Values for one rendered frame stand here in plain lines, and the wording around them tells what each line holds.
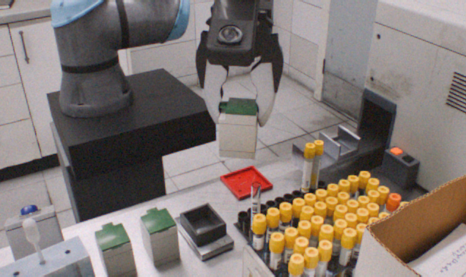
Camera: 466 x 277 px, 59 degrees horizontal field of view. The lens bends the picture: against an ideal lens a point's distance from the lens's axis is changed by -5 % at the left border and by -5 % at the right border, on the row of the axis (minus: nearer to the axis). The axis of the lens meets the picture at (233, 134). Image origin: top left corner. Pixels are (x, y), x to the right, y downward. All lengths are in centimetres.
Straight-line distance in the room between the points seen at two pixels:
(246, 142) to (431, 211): 25
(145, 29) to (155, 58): 217
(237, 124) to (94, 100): 39
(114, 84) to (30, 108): 143
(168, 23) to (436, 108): 51
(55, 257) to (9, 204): 180
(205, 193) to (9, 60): 157
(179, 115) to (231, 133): 30
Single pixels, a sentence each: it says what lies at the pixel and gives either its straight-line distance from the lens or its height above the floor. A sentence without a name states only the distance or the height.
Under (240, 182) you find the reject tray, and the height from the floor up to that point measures 88.
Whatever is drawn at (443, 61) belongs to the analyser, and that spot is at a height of 111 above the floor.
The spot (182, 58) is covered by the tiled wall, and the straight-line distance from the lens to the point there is 310.
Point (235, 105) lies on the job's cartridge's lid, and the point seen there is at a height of 110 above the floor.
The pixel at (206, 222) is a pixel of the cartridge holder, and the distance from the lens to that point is 66.
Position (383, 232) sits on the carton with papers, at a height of 100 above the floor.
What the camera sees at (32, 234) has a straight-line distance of 49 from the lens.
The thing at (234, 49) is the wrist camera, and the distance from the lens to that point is 41.
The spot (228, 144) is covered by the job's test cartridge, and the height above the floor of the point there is 105.
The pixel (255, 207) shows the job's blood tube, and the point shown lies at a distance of 61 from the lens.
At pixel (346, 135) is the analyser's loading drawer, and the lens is 80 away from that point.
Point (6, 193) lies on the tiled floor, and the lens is 241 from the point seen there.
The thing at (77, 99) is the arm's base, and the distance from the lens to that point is 87.
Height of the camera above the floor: 134
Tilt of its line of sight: 31 degrees down
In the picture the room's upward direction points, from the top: straight up
